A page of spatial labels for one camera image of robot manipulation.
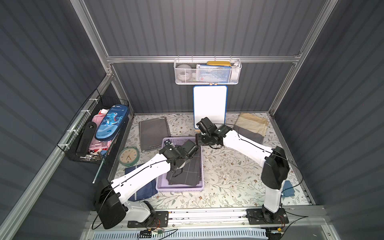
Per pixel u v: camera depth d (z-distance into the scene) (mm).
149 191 815
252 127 1088
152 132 1081
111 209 435
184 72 841
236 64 872
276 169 470
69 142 608
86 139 630
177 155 526
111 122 669
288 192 805
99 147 659
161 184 850
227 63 888
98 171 612
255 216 737
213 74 881
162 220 738
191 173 859
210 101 906
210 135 644
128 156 935
